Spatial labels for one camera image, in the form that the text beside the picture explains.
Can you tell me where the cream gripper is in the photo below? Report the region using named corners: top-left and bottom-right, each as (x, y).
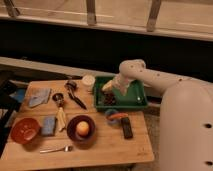
top-left (101, 74), bottom-right (132, 95)

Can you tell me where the dark grape bunch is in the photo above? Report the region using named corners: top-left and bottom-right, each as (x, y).
top-left (102, 93), bottom-right (116, 106)

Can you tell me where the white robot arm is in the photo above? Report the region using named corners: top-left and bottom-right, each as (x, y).
top-left (103, 59), bottom-right (213, 171)

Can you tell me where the small blue bowl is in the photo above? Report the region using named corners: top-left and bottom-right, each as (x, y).
top-left (105, 109), bottom-right (119, 125)

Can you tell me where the dark purple bowl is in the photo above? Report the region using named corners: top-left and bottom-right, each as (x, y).
top-left (67, 115), bottom-right (96, 143)

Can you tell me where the red bowl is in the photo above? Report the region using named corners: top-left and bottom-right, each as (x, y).
top-left (11, 118), bottom-right (40, 144)

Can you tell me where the green plastic tray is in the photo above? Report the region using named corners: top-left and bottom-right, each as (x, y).
top-left (93, 76), bottom-right (148, 111)

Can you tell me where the white cup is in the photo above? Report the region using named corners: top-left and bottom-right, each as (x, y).
top-left (82, 75), bottom-right (95, 92)

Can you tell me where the black rectangular block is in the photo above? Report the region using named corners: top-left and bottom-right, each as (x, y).
top-left (121, 117), bottom-right (133, 139)

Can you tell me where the orange round fruit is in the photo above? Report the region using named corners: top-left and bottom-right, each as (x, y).
top-left (76, 121), bottom-right (90, 136)

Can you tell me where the wooden table board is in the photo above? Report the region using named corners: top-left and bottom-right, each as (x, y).
top-left (0, 84), bottom-right (154, 171)

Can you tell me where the grey folded cloth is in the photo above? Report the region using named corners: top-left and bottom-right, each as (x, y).
top-left (28, 88), bottom-right (51, 108)

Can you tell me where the blue sponge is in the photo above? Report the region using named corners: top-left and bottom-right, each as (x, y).
top-left (41, 116), bottom-right (56, 136)

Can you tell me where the metal spoon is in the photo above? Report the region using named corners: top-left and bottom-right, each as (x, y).
top-left (39, 146), bottom-right (73, 154)

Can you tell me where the blue object at left edge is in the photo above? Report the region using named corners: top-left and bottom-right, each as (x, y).
top-left (11, 88), bottom-right (26, 103)

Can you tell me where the black handled tool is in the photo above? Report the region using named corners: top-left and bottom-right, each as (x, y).
top-left (65, 80), bottom-right (86, 109)

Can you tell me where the black chair frame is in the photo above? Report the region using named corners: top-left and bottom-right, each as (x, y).
top-left (0, 70), bottom-right (21, 156)

